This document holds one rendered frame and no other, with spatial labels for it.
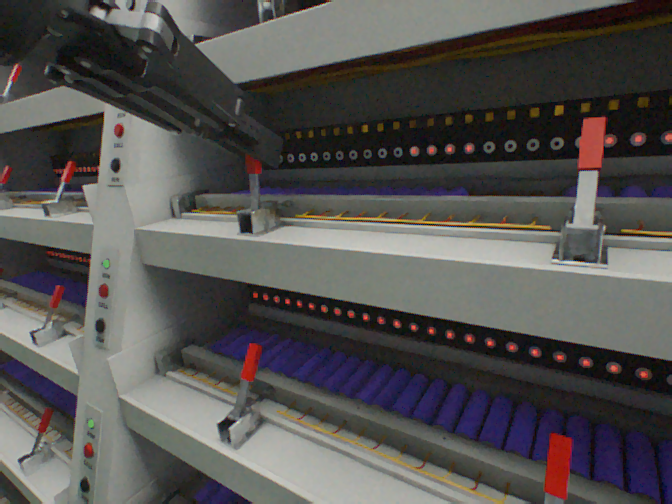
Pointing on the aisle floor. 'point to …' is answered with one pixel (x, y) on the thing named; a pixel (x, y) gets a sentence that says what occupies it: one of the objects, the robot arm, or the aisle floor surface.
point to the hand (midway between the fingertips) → (245, 139)
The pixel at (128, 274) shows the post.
